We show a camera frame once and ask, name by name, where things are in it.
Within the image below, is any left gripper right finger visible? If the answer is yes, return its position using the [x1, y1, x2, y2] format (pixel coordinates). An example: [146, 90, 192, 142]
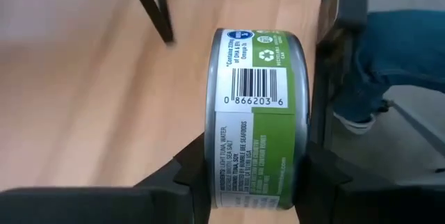
[293, 142, 445, 224]

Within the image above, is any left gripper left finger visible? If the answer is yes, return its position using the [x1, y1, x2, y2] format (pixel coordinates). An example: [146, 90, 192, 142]
[0, 133, 212, 224]

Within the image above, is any green-label silver tuna can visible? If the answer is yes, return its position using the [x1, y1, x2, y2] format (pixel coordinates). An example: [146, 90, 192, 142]
[204, 27, 311, 211]

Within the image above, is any person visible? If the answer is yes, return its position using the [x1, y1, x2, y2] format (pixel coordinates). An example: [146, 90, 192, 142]
[330, 10, 445, 136]

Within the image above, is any wooden shelf with black frame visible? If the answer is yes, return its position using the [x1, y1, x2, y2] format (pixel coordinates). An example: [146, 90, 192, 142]
[124, 0, 175, 45]

